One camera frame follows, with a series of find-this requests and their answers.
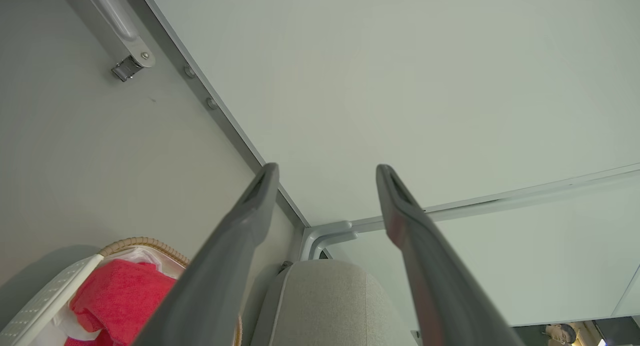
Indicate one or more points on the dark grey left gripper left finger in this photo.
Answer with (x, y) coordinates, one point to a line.
(215, 286)

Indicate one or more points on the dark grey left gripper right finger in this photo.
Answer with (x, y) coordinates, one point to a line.
(440, 291)

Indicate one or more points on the red and white garment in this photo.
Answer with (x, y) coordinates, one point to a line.
(120, 296)

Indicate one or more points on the grey fabric sofa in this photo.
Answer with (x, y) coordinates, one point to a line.
(325, 306)

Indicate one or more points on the wicker rimmed laundry basket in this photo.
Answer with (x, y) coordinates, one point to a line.
(145, 242)

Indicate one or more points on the grey curved pipe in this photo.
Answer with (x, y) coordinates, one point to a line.
(312, 238)

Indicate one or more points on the distant dark haired person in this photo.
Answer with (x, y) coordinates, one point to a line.
(562, 332)

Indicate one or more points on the white bin with liner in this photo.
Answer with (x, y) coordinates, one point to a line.
(45, 301)

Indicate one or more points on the white wall rail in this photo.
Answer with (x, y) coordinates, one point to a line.
(500, 201)

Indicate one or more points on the grey door frame strip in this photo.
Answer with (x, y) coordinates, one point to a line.
(237, 136)

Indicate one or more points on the round grey frame screw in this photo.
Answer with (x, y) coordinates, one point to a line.
(189, 71)
(211, 103)

